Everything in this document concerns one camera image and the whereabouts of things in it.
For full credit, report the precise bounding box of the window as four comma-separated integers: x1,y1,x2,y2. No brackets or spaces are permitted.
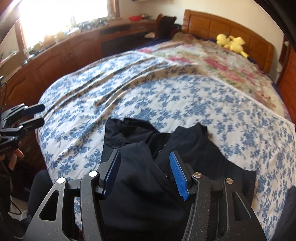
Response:
20,0,108,47

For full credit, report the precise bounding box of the pink floral bedspread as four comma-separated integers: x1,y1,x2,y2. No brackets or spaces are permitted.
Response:
138,32,290,120

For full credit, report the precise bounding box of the wooden louvered wardrobe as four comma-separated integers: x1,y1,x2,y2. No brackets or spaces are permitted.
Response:
276,36,296,123

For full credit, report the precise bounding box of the black button coat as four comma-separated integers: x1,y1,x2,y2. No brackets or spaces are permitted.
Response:
100,118,256,240

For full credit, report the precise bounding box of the wooden desk cabinet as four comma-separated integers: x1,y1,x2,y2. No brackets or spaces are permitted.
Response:
1,20,155,110

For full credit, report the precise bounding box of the wooden headboard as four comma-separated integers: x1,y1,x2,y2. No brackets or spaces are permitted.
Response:
182,9,274,73

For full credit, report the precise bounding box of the dark wooden chair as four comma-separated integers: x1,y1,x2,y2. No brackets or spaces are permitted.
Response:
154,14,177,38

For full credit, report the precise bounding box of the person's left hand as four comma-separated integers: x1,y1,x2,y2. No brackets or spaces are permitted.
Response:
8,149,23,170

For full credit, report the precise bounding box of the yellow plush toy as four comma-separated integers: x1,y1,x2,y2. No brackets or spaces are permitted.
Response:
216,34,249,59

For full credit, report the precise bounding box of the blue floral white quilt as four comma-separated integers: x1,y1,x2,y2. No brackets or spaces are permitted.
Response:
37,51,295,240

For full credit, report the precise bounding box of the red bowl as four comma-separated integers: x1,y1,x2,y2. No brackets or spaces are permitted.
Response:
128,15,142,22

